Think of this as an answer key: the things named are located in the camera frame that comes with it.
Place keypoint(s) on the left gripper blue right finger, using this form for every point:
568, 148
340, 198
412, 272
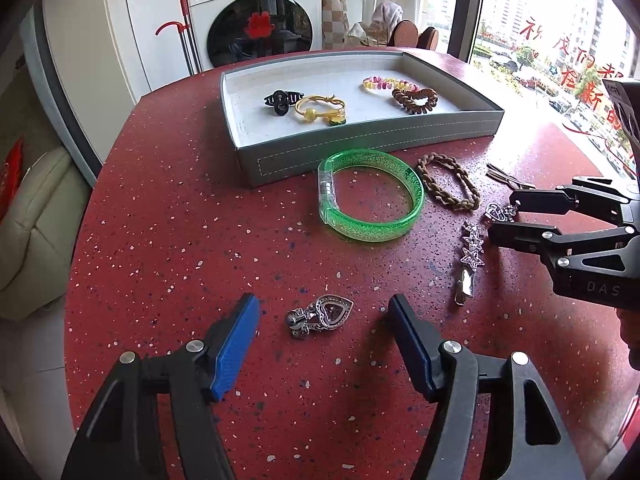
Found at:
526, 437

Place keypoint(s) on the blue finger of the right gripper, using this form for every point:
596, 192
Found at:
535, 237
595, 197

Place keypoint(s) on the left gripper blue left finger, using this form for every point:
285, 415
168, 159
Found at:
119, 437

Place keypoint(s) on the silver heart pendant brooch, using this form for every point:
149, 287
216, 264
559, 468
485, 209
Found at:
326, 313

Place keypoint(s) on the black hair claw clip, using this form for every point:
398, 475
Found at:
281, 101

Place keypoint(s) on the grey jewelry tray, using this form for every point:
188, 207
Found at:
270, 148

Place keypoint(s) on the silver crystal brooch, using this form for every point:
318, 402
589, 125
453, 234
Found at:
501, 213

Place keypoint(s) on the silver star hair clip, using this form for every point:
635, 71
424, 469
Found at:
471, 259

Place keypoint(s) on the green translucent bangle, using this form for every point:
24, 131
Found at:
368, 195

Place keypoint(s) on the cream leather sofa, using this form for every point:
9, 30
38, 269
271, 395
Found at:
39, 233

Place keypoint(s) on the brown chair right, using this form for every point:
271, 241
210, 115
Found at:
428, 39

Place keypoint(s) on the brown chair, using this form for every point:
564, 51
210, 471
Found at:
404, 35
428, 39

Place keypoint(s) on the brown chair left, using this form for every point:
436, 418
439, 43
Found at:
404, 35

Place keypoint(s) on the red cushion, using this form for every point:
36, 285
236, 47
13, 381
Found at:
11, 175

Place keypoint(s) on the checkered paper bag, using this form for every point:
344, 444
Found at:
335, 24

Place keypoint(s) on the white washing machine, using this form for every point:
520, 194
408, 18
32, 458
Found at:
233, 31

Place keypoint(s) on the red handled mop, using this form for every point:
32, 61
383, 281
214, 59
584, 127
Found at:
186, 38

